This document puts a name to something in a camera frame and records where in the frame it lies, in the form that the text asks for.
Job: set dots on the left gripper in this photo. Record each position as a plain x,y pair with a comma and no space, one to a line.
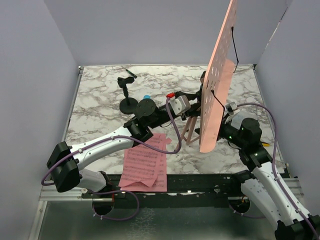
193,109

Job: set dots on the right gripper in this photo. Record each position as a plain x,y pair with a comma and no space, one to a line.
223,126

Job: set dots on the pink music stand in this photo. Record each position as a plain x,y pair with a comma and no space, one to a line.
217,81

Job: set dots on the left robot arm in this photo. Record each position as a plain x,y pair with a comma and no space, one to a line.
67,163

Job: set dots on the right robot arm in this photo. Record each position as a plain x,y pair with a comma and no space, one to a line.
265,187

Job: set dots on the blue toy microphone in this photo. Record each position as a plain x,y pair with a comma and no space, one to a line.
147,96

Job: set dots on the black microphone stand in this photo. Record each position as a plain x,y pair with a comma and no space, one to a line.
128,104

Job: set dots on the green black pen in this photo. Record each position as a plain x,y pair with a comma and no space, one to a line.
131,73

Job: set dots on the pink sheet music pages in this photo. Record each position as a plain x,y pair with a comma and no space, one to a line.
144,170

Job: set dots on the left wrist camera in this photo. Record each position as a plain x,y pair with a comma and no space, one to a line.
179,103

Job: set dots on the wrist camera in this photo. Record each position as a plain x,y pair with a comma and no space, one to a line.
179,103
231,109

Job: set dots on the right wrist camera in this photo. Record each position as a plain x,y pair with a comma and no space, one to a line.
231,109

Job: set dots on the aluminium rail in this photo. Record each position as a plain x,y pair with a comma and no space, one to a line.
50,194

